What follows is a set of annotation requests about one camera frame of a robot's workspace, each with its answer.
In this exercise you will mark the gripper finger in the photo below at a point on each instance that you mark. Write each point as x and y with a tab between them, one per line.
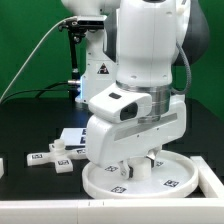
152	154
125	169

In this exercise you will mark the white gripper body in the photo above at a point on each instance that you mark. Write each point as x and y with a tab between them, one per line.
108	143

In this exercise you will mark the white round table top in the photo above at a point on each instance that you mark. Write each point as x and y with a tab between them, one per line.
173	176

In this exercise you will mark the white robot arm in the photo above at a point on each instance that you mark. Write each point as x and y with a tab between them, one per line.
128	85

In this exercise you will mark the white marker tag sheet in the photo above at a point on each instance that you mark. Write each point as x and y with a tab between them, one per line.
74	137

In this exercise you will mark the small white block left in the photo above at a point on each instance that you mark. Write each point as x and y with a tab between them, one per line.
1	167

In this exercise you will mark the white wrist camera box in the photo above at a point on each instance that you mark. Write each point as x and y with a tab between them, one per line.
117	105

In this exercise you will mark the white L-shaped frame border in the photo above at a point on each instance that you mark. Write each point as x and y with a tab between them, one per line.
206	210

